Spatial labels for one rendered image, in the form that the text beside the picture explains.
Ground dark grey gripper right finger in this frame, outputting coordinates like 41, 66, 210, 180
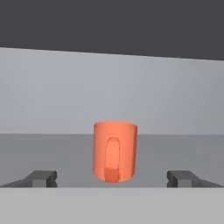
166, 170, 224, 188

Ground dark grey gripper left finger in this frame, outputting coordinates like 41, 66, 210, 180
0, 170, 58, 188

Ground orange mug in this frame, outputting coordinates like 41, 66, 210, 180
92, 120, 138, 184

